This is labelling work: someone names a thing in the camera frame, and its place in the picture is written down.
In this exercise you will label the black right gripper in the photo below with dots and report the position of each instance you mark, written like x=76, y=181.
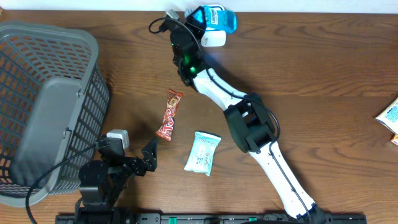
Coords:
x=198, y=25

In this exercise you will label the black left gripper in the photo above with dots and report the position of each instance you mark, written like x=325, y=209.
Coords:
x=149, y=162

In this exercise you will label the blue mouthwash bottle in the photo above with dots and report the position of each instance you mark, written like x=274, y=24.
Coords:
x=200, y=16

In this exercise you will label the red chocolate bar wrapper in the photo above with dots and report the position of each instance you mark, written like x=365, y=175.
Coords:
x=167, y=127

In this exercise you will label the light green tissue pack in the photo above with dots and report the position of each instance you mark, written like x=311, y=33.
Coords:
x=201, y=156

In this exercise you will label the yellow snack bag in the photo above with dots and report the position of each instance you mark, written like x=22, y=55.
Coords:
x=389, y=117

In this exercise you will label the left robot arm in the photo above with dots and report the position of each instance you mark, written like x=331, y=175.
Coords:
x=102, y=181

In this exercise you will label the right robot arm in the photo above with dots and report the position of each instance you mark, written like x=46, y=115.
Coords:
x=253, y=127

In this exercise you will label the white barcode scanner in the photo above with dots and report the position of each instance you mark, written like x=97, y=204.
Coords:
x=214, y=35

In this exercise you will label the grey plastic shopping basket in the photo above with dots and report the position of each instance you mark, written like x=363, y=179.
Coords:
x=53, y=103

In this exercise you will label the orange packet at edge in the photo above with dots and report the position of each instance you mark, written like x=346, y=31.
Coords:
x=394, y=140

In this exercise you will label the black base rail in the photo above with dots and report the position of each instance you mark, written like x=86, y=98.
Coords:
x=156, y=218

